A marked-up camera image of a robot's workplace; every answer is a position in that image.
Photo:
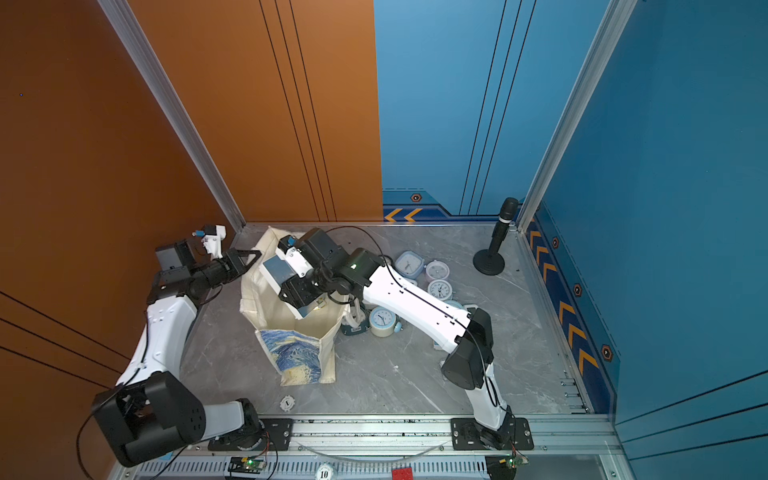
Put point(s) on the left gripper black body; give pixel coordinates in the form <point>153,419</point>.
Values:
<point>218,273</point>

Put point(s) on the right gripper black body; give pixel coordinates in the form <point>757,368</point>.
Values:
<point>312,286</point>

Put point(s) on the blue cream twin-bell clock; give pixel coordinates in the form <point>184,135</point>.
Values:
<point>383,322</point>

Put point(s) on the cream canvas bag starry print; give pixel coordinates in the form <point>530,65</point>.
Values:
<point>301,350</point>

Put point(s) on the blue rectangular clock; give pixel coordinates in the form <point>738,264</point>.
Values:
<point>282,276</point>

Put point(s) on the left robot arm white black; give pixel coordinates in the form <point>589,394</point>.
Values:
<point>150,412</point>

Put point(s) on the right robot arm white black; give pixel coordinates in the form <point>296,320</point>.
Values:
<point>466,337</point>

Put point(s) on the dark teal alarm clock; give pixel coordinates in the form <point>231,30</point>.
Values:
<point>354,323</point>

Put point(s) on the light blue square alarm clock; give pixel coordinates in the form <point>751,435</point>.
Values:
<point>409,264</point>

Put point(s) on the pink round alarm clock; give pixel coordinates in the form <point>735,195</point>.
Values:
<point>437,270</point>

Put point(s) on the white round alarm clock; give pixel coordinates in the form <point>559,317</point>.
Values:
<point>441,289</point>

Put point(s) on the white round marker left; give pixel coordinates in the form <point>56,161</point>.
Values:
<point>287,403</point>

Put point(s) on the black microphone on stand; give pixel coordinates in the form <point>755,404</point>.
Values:
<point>489,261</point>

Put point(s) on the white round number tag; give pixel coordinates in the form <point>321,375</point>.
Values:
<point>325,472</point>

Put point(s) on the green circuit board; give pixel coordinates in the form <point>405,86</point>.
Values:
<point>250,465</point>

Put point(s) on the red block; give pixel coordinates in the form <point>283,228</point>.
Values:
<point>403,473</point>

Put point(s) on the right circuit board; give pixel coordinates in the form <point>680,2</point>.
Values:
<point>515,460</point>

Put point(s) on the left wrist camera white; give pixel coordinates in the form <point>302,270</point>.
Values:
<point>212,237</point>

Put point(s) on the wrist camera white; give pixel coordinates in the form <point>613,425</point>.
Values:
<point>288,252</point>
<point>212,237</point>

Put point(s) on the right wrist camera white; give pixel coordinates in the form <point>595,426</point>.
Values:
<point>288,252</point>

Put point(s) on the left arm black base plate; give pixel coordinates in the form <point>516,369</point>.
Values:
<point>270,433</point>

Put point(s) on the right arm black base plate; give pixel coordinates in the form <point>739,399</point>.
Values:
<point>468,435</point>

